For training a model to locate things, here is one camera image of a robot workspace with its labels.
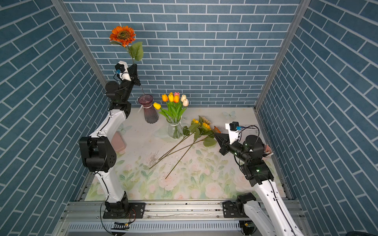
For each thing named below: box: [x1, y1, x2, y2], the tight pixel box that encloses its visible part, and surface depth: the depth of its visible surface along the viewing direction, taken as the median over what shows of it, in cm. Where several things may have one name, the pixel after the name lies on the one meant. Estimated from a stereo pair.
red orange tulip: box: [173, 91, 180, 103], surface depth 86 cm
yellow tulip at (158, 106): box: [153, 102, 175, 124], surface depth 90 cm
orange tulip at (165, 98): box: [161, 93, 171, 122], surface depth 86 cm
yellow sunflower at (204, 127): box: [164, 122, 212, 179], surface depth 101 cm
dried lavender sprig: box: [146, 150, 159, 169], surface depth 94 cm
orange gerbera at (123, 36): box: [109, 26, 147, 95], surface depth 62 cm
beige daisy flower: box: [202, 117, 212, 125], surface depth 107 cm
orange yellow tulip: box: [168, 91, 175, 122], surface depth 87 cm
